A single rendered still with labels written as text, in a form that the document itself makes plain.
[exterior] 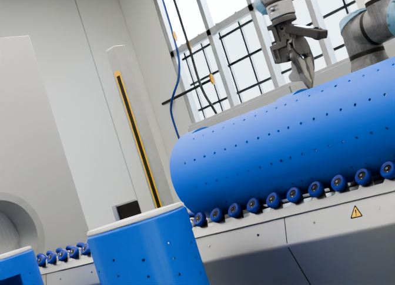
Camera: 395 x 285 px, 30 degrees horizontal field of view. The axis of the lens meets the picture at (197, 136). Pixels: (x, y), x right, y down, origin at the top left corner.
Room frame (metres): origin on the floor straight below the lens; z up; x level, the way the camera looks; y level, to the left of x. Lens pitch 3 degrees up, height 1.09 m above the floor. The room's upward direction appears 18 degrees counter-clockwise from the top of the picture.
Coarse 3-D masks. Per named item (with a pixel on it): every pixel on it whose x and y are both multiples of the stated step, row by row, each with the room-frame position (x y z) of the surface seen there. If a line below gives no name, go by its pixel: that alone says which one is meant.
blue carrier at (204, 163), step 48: (288, 96) 2.03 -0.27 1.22; (336, 96) 1.86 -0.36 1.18; (384, 96) 1.75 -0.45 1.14; (192, 144) 2.23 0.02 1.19; (240, 144) 2.07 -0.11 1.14; (288, 144) 1.95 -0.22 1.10; (336, 144) 1.86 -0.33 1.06; (384, 144) 1.79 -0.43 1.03; (192, 192) 2.23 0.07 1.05; (240, 192) 2.13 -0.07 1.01
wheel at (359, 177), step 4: (364, 168) 1.87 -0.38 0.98; (360, 172) 1.87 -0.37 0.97; (364, 172) 1.86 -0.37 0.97; (368, 172) 1.86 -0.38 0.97; (356, 176) 1.88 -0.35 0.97; (360, 176) 1.87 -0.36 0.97; (364, 176) 1.86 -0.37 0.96; (368, 176) 1.85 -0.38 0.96; (356, 180) 1.87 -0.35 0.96; (360, 180) 1.86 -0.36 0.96; (364, 180) 1.85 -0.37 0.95; (368, 180) 1.85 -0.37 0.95; (360, 184) 1.86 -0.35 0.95; (364, 184) 1.86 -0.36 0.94
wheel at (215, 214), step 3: (213, 210) 2.24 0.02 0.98; (216, 210) 2.23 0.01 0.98; (219, 210) 2.22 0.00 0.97; (222, 210) 2.22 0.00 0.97; (213, 213) 2.23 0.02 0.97; (216, 213) 2.22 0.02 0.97; (219, 213) 2.21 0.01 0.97; (222, 213) 2.22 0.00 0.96; (210, 216) 2.23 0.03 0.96; (213, 216) 2.22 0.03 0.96; (216, 216) 2.21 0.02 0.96; (219, 216) 2.21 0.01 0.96; (222, 216) 2.21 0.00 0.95; (213, 219) 2.22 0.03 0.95; (216, 219) 2.21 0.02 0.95; (219, 219) 2.21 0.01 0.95; (216, 222) 2.22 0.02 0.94
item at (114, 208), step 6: (120, 204) 2.63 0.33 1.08; (126, 204) 2.63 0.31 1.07; (132, 204) 2.65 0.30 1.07; (138, 204) 2.67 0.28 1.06; (114, 210) 2.62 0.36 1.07; (120, 210) 2.61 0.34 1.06; (126, 210) 2.62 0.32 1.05; (132, 210) 2.64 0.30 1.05; (138, 210) 2.66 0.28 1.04; (120, 216) 2.61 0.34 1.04; (126, 216) 2.62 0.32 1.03
